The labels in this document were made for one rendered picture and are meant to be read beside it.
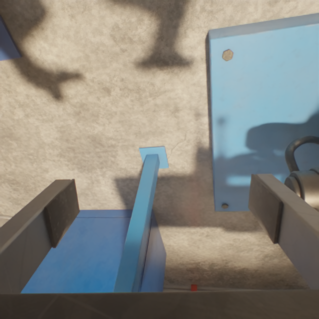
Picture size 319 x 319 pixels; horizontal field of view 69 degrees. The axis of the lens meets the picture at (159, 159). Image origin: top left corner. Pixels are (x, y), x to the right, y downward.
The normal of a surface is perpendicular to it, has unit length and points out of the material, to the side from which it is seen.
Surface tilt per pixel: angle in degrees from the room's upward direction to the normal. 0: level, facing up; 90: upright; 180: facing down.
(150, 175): 90
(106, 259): 90
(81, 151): 0
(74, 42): 0
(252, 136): 0
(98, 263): 90
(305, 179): 86
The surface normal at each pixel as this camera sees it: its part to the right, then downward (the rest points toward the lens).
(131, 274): -0.17, -0.75
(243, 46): -0.11, 0.66
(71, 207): 1.00, -0.03
